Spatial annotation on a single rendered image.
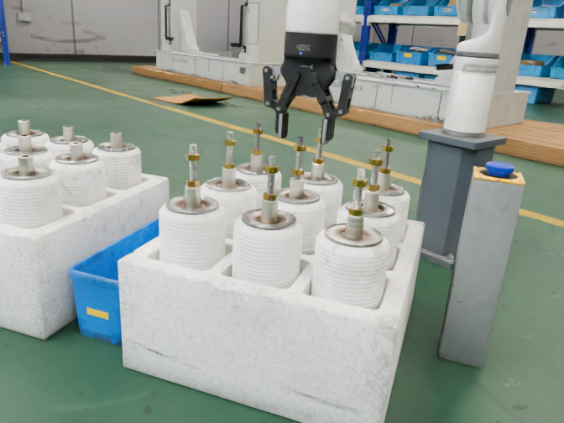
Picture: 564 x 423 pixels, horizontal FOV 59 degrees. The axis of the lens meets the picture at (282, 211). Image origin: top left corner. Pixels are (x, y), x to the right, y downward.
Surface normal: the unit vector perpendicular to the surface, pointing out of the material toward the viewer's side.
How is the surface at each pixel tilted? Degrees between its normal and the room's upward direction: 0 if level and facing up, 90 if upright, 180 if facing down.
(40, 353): 0
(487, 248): 90
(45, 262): 90
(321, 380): 90
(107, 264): 88
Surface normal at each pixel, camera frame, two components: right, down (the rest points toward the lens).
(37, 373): 0.06, -0.94
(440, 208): -0.76, 0.18
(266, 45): 0.65, 0.29
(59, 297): 0.94, 0.16
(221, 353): -0.34, 0.29
